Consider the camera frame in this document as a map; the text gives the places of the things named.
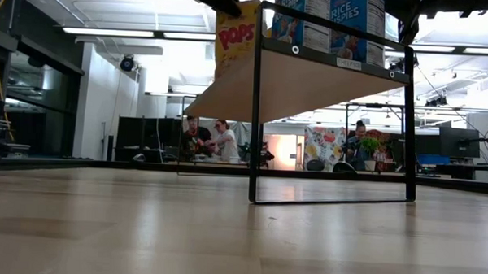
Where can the black ceiling spotlight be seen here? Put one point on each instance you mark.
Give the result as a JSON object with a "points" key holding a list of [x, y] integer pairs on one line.
{"points": [[432, 102]]}

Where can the small black robot arm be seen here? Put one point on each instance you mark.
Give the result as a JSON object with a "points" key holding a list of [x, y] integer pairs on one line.
{"points": [[265, 156]]}

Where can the black partition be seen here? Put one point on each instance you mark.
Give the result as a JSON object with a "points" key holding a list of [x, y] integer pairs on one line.
{"points": [[146, 137]]}

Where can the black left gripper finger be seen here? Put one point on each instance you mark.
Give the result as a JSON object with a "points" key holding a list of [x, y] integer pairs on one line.
{"points": [[220, 0]]}

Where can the blue Rice Krispies cereal box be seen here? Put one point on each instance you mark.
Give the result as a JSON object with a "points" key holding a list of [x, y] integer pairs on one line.
{"points": [[288, 28], [350, 10]]}

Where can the person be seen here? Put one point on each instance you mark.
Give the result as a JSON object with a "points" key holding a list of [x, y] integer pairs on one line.
{"points": [[355, 149], [227, 144], [197, 139]]}

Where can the black round chair back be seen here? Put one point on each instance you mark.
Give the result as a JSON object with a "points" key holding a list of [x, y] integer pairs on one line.
{"points": [[315, 165], [344, 168]]}

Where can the black metal table frame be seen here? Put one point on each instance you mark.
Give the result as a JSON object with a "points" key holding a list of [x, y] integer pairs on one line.
{"points": [[104, 165]]}

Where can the black monitor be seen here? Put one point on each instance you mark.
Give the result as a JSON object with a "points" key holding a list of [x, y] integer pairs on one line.
{"points": [[459, 142]]}

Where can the black equipment stack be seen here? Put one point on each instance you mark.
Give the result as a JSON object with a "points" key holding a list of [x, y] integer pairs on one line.
{"points": [[3, 145]]}

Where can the floral patterned cloth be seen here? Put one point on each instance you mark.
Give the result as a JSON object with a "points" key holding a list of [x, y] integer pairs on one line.
{"points": [[323, 146]]}

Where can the black dome camera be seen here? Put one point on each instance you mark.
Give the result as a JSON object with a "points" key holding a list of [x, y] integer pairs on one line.
{"points": [[127, 64]]}

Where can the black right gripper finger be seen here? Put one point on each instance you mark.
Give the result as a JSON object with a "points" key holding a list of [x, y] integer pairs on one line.
{"points": [[409, 12]]}

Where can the fluorescent ceiling light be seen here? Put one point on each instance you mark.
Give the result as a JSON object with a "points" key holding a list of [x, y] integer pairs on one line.
{"points": [[109, 32], [188, 36], [485, 51], [434, 49]]}

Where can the yellow Corn Pops cereal box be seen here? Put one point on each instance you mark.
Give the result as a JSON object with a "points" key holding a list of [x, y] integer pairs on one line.
{"points": [[235, 51]]}

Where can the blue bin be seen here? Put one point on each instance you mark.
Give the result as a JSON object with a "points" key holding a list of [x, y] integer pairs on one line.
{"points": [[432, 160]]}

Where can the green potted plant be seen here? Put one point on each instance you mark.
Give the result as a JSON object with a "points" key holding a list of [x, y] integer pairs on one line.
{"points": [[370, 144]]}

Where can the wooden tray box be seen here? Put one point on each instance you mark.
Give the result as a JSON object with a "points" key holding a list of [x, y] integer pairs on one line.
{"points": [[294, 82]]}

